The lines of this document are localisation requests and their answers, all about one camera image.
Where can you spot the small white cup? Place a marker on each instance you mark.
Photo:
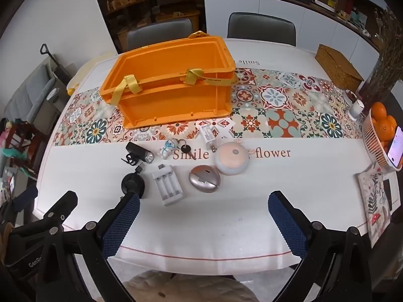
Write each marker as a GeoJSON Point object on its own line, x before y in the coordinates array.
{"type": "Point", "coordinates": [356, 110]}

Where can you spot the white charger plug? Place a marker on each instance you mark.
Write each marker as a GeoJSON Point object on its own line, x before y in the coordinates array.
{"type": "Point", "coordinates": [207, 135]}

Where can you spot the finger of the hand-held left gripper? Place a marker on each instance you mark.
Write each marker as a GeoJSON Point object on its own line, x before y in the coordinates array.
{"type": "Point", "coordinates": [26, 196]}
{"type": "Point", "coordinates": [63, 204]}

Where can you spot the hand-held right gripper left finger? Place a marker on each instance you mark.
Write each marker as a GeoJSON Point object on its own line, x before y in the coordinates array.
{"type": "Point", "coordinates": [121, 223]}

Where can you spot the grey sofa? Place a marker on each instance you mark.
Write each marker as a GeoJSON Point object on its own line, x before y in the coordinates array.
{"type": "Point", "coordinates": [28, 94]}

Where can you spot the white battery charger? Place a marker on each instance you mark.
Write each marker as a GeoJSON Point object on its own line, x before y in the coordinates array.
{"type": "Point", "coordinates": [167, 187]}

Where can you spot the orange fruit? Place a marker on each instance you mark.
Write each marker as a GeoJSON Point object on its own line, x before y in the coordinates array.
{"type": "Point", "coordinates": [381, 131]}
{"type": "Point", "coordinates": [391, 122]}
{"type": "Point", "coordinates": [378, 110]}

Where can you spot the grey chair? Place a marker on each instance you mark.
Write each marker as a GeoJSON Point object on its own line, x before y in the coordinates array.
{"type": "Point", "coordinates": [261, 28]}
{"type": "Point", "coordinates": [157, 34]}

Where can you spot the orange plastic storage basket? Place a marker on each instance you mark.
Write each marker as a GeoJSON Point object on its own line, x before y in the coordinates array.
{"type": "Point", "coordinates": [176, 110]}

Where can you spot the clear plastic packet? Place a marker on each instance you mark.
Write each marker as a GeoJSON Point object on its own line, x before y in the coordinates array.
{"type": "Point", "coordinates": [233, 159]}

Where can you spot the black bike light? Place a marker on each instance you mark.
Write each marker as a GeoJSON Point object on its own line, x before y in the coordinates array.
{"type": "Point", "coordinates": [138, 151]}

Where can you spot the woven wicker box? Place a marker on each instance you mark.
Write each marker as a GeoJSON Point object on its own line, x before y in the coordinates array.
{"type": "Point", "coordinates": [338, 66]}

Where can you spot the silver egg-shaped device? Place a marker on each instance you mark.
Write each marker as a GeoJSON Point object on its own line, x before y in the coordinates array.
{"type": "Point", "coordinates": [204, 181]}

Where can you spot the smartphone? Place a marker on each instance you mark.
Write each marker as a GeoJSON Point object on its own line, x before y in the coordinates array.
{"type": "Point", "coordinates": [396, 148]}

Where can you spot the dark wooden shelf unit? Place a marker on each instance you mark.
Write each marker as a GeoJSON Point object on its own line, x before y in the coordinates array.
{"type": "Point", "coordinates": [141, 3]}

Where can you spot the floral printed pad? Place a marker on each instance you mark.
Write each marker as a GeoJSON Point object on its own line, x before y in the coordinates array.
{"type": "Point", "coordinates": [373, 204]}

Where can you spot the white tile-print tablecloth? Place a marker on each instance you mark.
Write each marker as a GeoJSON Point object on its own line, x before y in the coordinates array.
{"type": "Point", "coordinates": [204, 226]}

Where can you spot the black round suction mount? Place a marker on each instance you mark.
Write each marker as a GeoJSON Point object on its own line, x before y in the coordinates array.
{"type": "Point", "coordinates": [133, 184]}

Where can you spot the pale yellow seat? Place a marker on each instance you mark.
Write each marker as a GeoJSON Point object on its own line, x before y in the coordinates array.
{"type": "Point", "coordinates": [91, 63]}

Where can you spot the white cabinet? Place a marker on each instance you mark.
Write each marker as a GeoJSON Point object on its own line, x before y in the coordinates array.
{"type": "Point", "coordinates": [283, 9]}

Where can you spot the beige clothing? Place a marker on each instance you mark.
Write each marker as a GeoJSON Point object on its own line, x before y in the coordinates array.
{"type": "Point", "coordinates": [189, 286]}

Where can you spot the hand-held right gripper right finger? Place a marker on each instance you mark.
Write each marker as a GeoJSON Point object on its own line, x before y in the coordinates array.
{"type": "Point", "coordinates": [288, 223]}

